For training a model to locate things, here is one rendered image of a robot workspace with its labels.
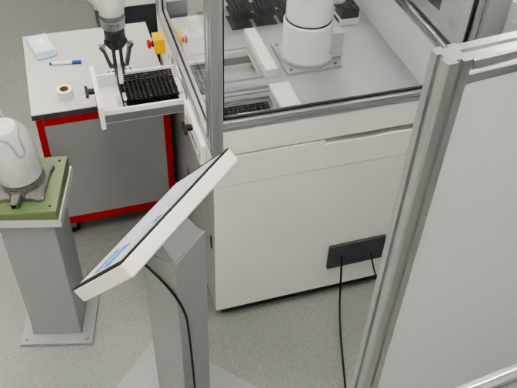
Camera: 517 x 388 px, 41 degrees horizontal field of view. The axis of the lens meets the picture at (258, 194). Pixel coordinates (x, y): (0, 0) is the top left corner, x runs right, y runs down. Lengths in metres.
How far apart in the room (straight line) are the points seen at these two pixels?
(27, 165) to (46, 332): 0.92
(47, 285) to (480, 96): 2.16
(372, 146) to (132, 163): 1.16
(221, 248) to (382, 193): 0.69
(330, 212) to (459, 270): 1.52
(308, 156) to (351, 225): 0.49
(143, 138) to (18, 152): 0.85
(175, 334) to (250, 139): 0.70
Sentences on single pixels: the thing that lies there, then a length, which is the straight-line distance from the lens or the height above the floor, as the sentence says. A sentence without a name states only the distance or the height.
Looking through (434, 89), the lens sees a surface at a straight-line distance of 0.92.
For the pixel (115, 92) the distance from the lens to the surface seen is 2.90.
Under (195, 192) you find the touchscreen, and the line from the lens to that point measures 1.91.
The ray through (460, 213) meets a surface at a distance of 1.16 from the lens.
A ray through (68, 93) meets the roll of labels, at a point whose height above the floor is 0.79.
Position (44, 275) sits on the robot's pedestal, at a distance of 2.81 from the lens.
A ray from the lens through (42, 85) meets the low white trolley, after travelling 3.14.
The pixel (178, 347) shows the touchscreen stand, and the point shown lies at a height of 0.61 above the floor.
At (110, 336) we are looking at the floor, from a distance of 3.08.
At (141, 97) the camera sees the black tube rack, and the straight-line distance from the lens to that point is 2.75.
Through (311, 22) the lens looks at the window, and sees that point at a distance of 2.20.
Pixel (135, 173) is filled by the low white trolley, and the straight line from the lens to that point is 3.25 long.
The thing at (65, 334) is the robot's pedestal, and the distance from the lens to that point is 3.11.
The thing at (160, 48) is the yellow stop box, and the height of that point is 0.87.
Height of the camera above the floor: 2.52
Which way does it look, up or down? 44 degrees down
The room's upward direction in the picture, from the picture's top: 3 degrees clockwise
